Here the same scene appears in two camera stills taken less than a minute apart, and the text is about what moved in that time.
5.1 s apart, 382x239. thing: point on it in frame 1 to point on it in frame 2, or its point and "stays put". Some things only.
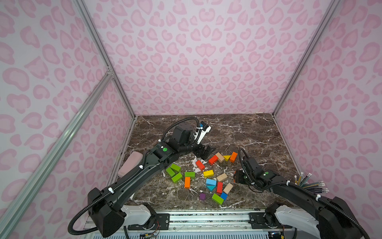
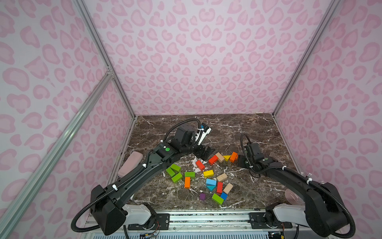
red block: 213,160 stays put
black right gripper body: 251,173 to 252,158
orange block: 233,157 stays put
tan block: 222,177 stays put
